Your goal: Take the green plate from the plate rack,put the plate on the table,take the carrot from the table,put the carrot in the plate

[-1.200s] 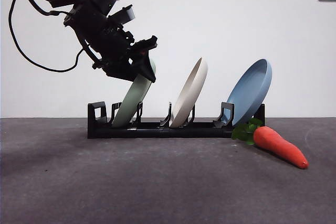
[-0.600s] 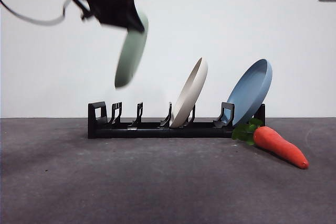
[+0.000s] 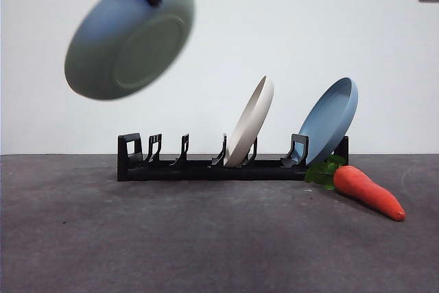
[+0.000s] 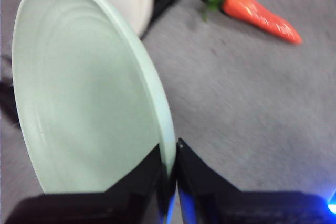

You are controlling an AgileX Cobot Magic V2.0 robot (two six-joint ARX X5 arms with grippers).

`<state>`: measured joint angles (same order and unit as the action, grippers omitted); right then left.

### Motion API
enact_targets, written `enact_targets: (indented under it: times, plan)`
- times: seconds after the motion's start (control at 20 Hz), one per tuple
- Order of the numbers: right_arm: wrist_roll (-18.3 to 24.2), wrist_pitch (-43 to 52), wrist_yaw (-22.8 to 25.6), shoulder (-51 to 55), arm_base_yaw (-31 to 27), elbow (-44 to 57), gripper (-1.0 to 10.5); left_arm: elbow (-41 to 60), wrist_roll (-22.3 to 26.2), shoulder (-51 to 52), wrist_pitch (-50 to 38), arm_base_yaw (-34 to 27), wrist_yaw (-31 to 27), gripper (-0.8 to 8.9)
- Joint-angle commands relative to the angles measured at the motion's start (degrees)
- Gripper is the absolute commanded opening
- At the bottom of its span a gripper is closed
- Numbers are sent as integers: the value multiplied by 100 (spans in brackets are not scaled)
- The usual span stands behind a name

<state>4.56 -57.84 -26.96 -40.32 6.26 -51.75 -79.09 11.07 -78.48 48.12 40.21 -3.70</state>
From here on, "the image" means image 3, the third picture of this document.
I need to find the orange carrot with green leaves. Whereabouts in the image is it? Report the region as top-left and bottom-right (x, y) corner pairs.
(304, 154), (407, 222)

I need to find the black plate rack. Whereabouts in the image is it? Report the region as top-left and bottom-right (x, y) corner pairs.
(117, 132), (350, 183)

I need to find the beige round plate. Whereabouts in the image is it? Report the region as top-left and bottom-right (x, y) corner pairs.
(223, 75), (275, 167)

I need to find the green round plate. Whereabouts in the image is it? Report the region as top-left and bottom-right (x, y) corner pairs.
(64, 0), (195, 102)

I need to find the blue round plate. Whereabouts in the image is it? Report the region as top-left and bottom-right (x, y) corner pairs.
(297, 77), (359, 167)

